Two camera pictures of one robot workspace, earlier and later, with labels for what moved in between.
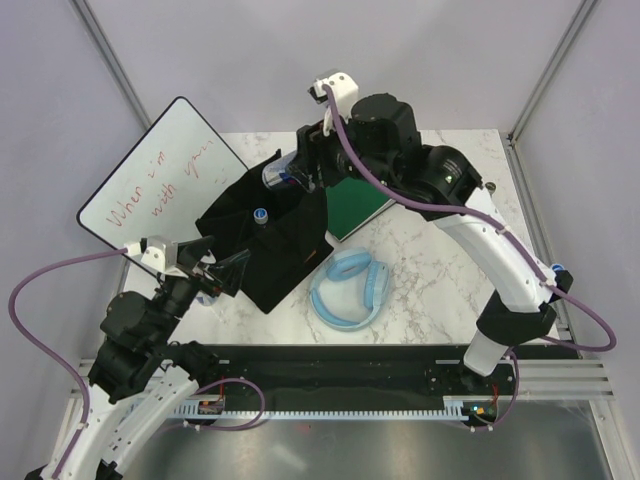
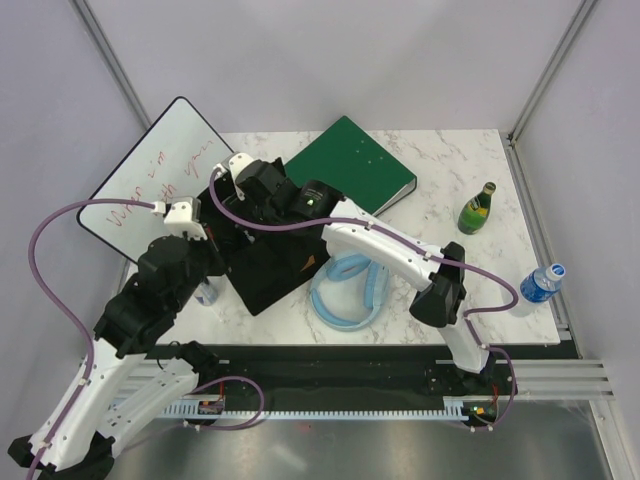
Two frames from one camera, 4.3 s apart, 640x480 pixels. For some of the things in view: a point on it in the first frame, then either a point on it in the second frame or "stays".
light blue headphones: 345,264 stays
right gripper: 314,143 -> 238,205
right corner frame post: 585,9 stays
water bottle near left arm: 206,300 stays
